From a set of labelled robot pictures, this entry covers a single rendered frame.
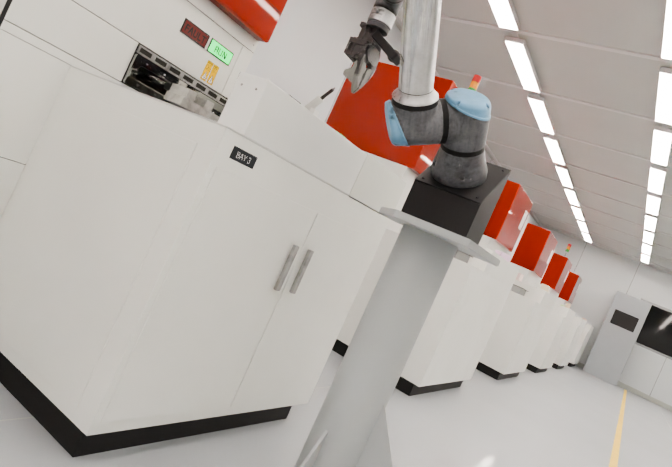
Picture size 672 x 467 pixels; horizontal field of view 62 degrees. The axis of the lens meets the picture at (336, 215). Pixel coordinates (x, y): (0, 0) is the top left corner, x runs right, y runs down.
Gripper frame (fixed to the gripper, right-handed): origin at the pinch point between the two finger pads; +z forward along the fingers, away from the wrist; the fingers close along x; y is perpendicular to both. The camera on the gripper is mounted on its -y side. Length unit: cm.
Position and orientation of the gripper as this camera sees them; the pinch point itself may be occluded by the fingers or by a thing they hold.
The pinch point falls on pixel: (356, 89)
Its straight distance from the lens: 168.1
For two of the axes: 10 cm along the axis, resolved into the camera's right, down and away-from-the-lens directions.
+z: -4.1, 9.1, -0.1
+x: -4.6, -2.2, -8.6
